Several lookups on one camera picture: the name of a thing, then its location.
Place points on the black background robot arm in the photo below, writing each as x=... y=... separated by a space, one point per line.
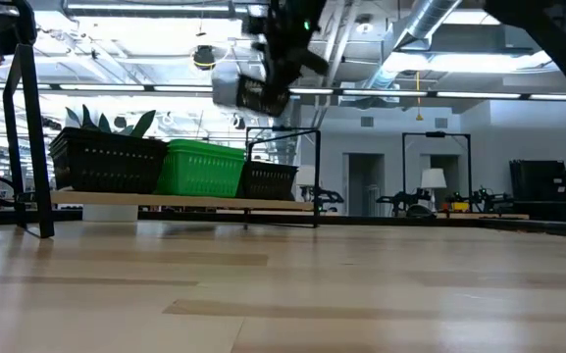
x=400 y=198
x=483 y=198
x=324 y=196

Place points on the long ceiling light strip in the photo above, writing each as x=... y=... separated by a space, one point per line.
x=179 y=89
x=478 y=95
x=385 y=93
x=552 y=97
x=101 y=87
x=312 y=91

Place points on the artificial green plant white pot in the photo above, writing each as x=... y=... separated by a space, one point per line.
x=144 y=126

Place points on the white shade table lamp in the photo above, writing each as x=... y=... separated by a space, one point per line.
x=433 y=179

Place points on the wooden background table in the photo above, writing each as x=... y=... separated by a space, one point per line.
x=498 y=216

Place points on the black background cart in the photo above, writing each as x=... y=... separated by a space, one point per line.
x=537 y=186

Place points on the grey wall vent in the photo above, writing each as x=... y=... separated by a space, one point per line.
x=441 y=122
x=367 y=121

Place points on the silver ceiling air duct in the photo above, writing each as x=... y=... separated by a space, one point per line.
x=429 y=19

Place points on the black metal background frame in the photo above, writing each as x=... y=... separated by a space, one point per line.
x=434 y=134

